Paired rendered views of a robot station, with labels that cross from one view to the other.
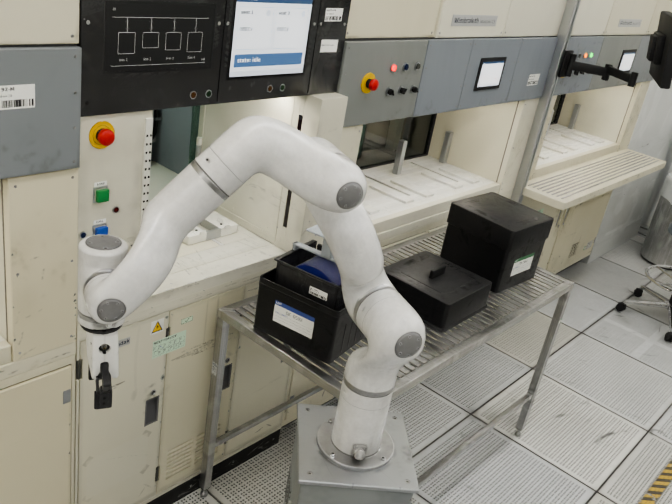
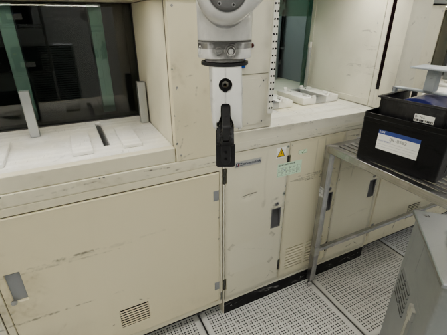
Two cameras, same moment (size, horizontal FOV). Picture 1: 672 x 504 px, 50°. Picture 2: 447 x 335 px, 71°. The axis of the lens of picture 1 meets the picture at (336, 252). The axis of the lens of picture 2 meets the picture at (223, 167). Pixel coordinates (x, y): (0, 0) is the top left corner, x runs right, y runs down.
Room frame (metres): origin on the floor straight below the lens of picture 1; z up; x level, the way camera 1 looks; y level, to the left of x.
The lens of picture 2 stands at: (0.65, 0.17, 1.22)
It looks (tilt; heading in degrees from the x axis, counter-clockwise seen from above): 25 degrees down; 26
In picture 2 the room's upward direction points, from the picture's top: straight up
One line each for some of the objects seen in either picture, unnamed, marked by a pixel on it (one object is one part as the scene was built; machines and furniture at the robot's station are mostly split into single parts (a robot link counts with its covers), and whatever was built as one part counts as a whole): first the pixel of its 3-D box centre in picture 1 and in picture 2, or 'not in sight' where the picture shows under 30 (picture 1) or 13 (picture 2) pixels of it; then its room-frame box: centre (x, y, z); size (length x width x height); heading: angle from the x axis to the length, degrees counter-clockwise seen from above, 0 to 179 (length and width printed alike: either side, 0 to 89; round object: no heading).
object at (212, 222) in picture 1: (194, 221); (306, 94); (2.22, 0.49, 0.89); 0.22 x 0.21 x 0.04; 53
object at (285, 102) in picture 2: not in sight; (260, 100); (2.01, 0.65, 0.89); 0.22 x 0.21 x 0.04; 53
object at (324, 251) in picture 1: (323, 280); (422, 115); (1.90, 0.02, 0.93); 0.24 x 0.20 x 0.32; 62
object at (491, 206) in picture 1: (494, 240); not in sight; (2.55, -0.58, 0.89); 0.29 x 0.29 x 0.25; 49
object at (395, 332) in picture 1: (384, 346); not in sight; (1.37, -0.14, 1.07); 0.19 x 0.12 x 0.24; 28
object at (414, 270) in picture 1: (434, 284); not in sight; (2.21, -0.35, 0.83); 0.29 x 0.29 x 0.13; 53
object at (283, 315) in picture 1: (319, 303); (416, 137); (1.90, 0.02, 0.85); 0.28 x 0.28 x 0.17; 62
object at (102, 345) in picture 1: (101, 342); (224, 90); (1.12, 0.40, 1.12); 0.10 x 0.07 x 0.11; 28
